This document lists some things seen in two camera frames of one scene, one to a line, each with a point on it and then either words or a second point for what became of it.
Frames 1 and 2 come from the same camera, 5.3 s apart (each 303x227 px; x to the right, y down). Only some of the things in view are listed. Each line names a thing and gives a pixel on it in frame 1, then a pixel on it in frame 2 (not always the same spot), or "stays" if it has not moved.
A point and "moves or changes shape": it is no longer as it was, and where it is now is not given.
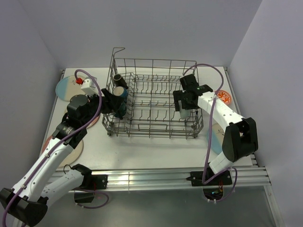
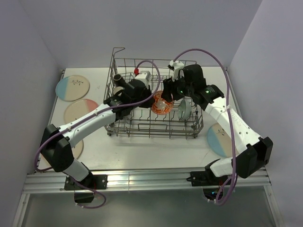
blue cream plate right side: [218, 132] stays
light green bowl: [184, 112] stays
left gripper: [112, 106] -> [147, 91]
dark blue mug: [119, 91] stays
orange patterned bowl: [225, 96] moves or changes shape
